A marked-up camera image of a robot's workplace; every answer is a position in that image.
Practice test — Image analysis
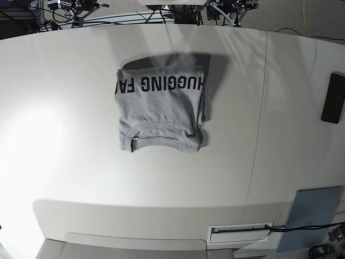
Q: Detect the grey T-shirt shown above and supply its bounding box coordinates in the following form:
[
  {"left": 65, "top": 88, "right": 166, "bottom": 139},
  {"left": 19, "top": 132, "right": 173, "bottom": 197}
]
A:
[{"left": 114, "top": 53, "right": 211, "bottom": 153}]

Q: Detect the yellow cable on floor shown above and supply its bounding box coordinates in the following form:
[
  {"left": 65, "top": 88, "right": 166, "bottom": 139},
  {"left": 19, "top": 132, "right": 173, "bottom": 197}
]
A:
[{"left": 302, "top": 0, "right": 310, "bottom": 37}]

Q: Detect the blue-grey tablet board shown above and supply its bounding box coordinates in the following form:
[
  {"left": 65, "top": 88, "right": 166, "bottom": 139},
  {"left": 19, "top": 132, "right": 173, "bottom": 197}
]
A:
[{"left": 276, "top": 186, "right": 343, "bottom": 253}]

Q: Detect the black cable at grommet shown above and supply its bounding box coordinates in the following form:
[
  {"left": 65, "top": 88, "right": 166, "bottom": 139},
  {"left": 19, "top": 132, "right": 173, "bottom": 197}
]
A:
[{"left": 265, "top": 222, "right": 345, "bottom": 233}]

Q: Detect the black device bottom right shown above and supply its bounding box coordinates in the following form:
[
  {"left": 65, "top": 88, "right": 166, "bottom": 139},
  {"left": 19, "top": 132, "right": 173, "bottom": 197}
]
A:
[{"left": 308, "top": 244, "right": 336, "bottom": 259}]

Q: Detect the black phone on table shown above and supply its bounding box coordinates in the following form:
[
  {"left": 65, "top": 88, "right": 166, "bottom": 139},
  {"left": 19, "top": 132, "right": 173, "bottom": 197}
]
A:
[{"left": 321, "top": 72, "right": 344, "bottom": 124}]

